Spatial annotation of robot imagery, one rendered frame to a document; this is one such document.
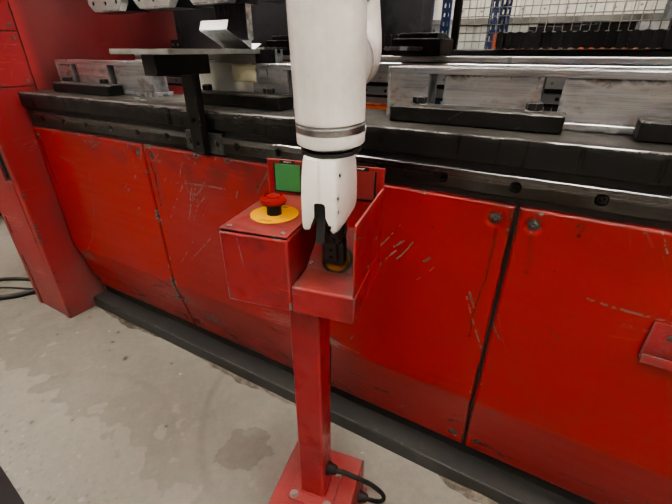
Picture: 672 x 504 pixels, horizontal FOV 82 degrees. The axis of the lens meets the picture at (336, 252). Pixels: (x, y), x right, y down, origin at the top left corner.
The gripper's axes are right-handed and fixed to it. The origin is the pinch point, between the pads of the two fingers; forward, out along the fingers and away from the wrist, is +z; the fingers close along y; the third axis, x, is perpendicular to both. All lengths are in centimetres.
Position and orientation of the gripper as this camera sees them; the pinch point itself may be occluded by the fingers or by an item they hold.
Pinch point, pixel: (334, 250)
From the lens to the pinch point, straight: 56.0
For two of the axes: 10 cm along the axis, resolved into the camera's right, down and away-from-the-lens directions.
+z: 0.3, 8.4, 5.4
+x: 9.5, 1.5, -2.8
